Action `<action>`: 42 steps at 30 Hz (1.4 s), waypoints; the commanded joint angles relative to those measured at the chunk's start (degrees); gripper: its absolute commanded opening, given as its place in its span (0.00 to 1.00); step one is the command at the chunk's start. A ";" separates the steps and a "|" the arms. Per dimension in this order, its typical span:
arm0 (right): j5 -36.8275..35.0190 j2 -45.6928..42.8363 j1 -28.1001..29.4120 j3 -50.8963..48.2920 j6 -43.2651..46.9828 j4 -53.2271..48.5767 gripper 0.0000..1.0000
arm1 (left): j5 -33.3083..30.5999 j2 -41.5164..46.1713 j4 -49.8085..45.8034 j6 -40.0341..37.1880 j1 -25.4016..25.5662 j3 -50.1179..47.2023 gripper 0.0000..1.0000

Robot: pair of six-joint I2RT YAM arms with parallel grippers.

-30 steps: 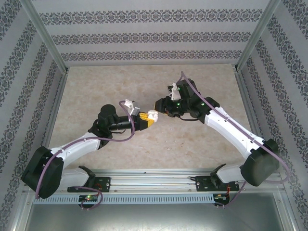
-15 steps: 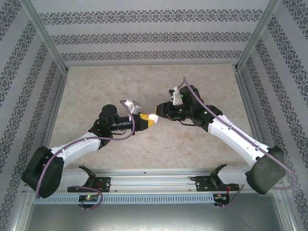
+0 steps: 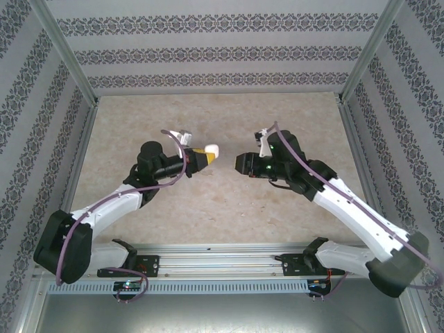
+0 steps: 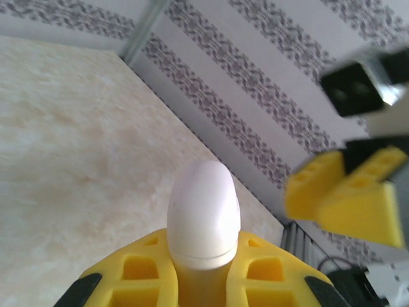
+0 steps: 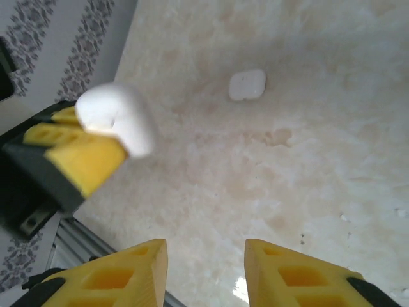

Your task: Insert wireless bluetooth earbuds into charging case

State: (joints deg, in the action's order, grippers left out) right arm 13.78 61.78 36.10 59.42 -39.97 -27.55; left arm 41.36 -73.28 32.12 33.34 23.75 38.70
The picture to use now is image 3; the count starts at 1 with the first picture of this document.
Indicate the white rectangular earbud charging case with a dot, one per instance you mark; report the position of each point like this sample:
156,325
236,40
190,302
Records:
212,149

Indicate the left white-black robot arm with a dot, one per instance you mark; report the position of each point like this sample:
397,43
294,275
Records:
111,204

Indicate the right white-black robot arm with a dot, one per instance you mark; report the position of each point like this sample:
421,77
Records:
354,211

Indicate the right small circuit board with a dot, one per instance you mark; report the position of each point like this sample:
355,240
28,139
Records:
319,284

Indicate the small circuit board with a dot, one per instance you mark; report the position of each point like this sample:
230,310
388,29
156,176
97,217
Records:
128,286
319,284

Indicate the left small circuit board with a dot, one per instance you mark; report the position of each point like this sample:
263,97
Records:
128,286

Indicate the grey sheet metal panel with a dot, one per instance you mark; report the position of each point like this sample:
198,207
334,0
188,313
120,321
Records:
222,315

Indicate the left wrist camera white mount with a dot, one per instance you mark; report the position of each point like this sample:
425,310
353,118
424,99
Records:
185,138

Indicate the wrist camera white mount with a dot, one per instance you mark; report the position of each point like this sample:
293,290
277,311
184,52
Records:
265,145
185,138

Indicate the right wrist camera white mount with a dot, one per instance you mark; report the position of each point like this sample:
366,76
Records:
265,145

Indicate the right aluminium side rail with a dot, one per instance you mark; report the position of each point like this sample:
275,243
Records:
359,156

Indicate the aluminium side rail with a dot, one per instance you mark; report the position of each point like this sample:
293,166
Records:
80,156
359,156

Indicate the left aluminium side rail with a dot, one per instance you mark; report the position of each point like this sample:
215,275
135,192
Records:
80,156

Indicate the long aluminium base rail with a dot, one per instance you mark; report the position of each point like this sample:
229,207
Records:
222,260

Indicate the left aluminium frame post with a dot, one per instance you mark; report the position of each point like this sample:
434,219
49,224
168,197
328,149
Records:
67,52

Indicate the aluminium frame post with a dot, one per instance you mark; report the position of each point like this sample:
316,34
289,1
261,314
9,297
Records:
67,52
369,52

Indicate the right aluminium frame post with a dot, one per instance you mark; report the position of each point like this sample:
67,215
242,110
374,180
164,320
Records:
369,52

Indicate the left lower aluminium frame beam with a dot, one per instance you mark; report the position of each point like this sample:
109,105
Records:
29,305

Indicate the aluminium frame beam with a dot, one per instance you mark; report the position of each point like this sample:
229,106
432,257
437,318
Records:
418,315
29,305

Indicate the right lower aluminium frame beam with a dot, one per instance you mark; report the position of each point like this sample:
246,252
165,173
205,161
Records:
418,315

